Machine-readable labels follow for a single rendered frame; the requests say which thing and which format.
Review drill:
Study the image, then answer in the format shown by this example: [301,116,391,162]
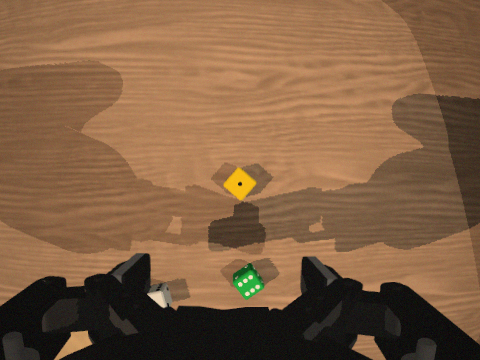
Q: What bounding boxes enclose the green die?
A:
[233,263,264,300]

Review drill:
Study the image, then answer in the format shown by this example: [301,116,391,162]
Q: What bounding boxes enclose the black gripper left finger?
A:
[0,253,190,360]

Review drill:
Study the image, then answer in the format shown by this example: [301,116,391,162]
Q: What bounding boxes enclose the yellow die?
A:
[224,167,256,200]

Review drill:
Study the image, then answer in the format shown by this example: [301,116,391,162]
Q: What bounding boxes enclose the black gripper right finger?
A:
[251,256,480,360]

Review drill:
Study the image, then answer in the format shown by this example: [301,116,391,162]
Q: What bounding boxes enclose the tan square mat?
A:
[54,331,92,360]

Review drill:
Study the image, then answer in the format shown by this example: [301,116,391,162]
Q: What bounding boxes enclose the white die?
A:
[147,283,172,307]

